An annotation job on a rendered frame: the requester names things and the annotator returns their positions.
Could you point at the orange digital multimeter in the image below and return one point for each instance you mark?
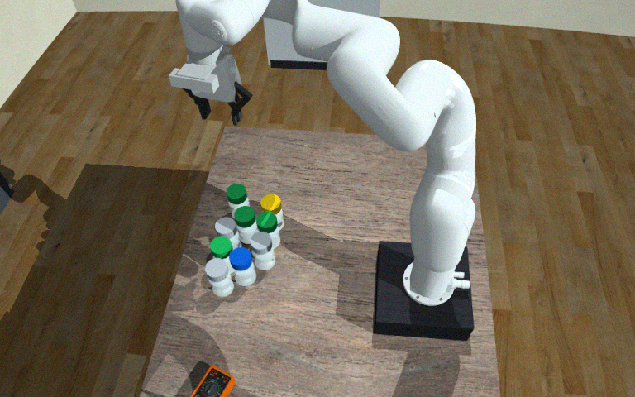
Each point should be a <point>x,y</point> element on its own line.
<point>215,383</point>

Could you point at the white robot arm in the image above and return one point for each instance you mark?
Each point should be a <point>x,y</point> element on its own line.
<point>365,48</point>

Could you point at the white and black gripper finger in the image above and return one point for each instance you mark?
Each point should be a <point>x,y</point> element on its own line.
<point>240,102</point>
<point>203,104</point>

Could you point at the white bottle with yellow cap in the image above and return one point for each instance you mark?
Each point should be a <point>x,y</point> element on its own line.
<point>272,203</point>

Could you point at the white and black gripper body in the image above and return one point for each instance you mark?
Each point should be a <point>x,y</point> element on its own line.
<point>226,91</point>

